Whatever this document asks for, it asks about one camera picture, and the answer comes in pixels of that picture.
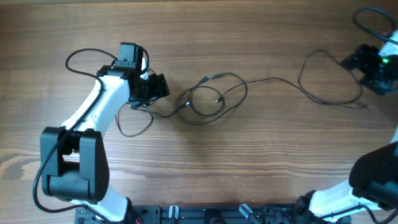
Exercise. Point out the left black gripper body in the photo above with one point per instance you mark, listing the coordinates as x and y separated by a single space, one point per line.
150 89

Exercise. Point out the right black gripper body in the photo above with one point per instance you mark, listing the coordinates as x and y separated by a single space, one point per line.
368 61

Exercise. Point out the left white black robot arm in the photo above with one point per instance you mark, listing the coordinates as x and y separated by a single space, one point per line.
74 171

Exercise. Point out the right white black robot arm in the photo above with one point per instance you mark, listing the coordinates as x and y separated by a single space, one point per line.
372 182

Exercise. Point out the black aluminium base frame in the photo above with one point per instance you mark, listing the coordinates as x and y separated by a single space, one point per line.
268 214

